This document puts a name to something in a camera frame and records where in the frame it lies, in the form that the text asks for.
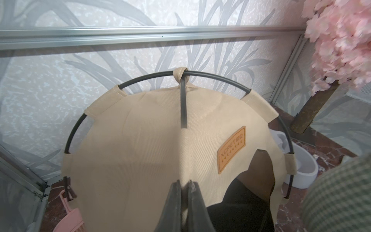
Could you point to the green checked cushion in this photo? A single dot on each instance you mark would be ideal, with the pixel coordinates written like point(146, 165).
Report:
point(340, 199)

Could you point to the pink blossom tree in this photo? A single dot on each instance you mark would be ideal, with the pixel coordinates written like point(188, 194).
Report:
point(341, 32)

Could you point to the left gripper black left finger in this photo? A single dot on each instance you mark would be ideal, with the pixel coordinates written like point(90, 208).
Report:
point(171, 216)

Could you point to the pink small brush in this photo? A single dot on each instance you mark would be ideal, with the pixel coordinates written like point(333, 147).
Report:
point(73, 221)

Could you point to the grey double pet bowl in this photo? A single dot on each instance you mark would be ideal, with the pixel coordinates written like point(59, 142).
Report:
point(307, 167)

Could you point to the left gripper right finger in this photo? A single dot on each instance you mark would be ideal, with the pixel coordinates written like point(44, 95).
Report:
point(198, 219)

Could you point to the beige pet tent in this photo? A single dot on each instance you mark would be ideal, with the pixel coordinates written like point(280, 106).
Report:
point(138, 138)

